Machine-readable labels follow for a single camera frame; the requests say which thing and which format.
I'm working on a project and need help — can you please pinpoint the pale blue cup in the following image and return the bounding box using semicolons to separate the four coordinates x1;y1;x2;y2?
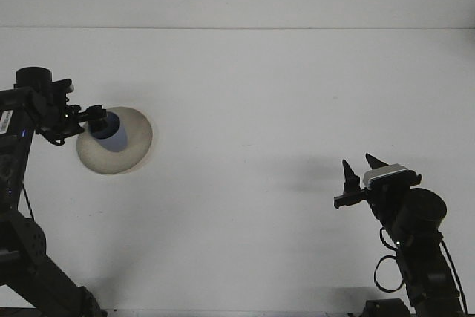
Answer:
90;112;130;154

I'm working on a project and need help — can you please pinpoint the pale round plate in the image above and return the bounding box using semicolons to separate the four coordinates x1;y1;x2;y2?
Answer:
76;106;154;176

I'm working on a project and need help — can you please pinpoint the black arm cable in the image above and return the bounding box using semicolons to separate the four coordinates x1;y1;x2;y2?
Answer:
373;226;469;313
21;182;35;222

